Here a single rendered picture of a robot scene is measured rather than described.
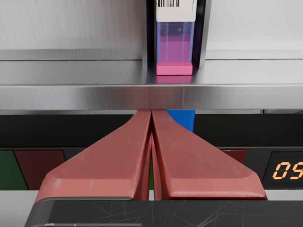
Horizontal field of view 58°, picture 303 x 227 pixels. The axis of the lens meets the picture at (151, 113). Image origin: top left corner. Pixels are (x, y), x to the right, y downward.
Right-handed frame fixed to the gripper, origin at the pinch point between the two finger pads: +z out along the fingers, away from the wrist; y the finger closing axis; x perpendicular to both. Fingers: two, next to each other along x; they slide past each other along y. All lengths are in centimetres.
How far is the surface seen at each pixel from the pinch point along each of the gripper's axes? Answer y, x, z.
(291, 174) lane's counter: -9.0, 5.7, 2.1
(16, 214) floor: 40, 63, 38
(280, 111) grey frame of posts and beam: -22.1, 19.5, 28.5
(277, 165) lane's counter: -7.8, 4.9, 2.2
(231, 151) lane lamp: -4.8, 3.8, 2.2
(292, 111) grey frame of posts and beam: -22.1, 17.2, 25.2
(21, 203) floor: 38, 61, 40
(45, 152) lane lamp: 6.3, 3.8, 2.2
